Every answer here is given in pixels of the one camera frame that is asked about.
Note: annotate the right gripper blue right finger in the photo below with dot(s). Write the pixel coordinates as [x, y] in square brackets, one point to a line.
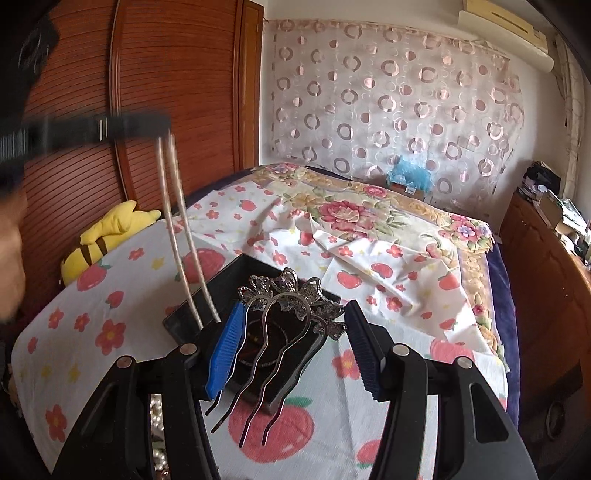
[370, 345]

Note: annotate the wooden side cabinet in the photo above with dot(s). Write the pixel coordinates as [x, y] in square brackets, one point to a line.
[551, 292]

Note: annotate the floral quilt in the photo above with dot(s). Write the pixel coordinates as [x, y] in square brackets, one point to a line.
[351, 210]

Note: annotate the clutter pile on cabinet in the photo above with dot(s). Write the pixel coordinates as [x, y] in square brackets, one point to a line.
[540, 187]

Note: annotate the yellow plush toy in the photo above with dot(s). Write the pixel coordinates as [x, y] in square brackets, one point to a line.
[118, 225]

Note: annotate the white fruit print sheet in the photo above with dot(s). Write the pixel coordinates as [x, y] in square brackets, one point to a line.
[330, 427]

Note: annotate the blue plush toy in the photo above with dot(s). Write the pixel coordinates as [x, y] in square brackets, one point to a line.
[410, 174]

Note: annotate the silver butterfly hair comb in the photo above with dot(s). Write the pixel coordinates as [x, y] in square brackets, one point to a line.
[288, 322]

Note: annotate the circle pattern curtain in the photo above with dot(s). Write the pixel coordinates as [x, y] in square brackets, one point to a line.
[353, 97]

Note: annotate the black jewelry box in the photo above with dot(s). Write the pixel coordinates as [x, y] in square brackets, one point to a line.
[195, 325]

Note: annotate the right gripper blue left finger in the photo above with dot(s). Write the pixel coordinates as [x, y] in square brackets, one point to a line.
[224, 353]

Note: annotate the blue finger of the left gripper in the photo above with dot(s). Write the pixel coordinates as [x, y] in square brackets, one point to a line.
[50, 134]

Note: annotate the wooden wardrobe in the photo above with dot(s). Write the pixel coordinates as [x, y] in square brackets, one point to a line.
[177, 57]

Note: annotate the white air conditioner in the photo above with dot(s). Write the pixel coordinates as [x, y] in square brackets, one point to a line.
[507, 31]

